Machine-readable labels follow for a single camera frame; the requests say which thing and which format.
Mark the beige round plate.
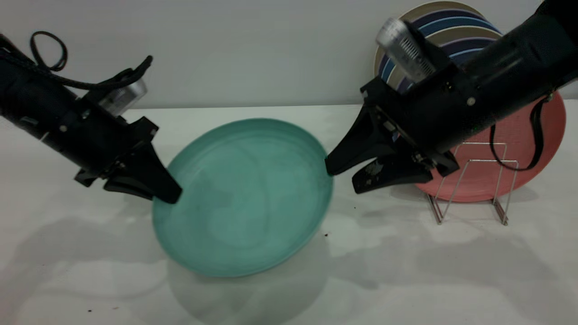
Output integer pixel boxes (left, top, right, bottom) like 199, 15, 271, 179
387, 26, 503, 91
374, 1, 486, 78

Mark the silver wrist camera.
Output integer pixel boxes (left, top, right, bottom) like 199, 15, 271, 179
376, 18, 437, 84
99, 79, 148, 117

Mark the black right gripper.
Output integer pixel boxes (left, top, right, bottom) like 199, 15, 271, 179
325, 65, 494, 195

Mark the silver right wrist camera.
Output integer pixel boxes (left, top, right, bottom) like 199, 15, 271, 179
376, 18, 437, 84

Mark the dark purple round plate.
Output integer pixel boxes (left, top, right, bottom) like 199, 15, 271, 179
396, 37, 497, 93
378, 9, 492, 82

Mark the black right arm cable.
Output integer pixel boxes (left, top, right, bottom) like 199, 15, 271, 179
490, 93, 554, 172

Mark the green round plate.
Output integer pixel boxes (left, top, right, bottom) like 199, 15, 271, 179
152, 118, 334, 278

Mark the red round plate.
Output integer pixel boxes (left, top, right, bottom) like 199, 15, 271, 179
413, 90, 566, 202

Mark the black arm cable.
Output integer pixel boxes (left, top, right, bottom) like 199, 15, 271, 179
490, 93, 554, 172
29, 31, 153, 90

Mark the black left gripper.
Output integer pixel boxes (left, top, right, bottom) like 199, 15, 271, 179
43, 97, 182, 204

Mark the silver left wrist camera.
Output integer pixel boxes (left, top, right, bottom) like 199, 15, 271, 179
99, 79, 148, 117

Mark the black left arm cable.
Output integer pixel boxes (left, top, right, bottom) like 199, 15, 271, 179
29, 31, 153, 90

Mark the metal wire plate rack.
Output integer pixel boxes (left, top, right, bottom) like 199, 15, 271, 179
427, 142, 519, 225

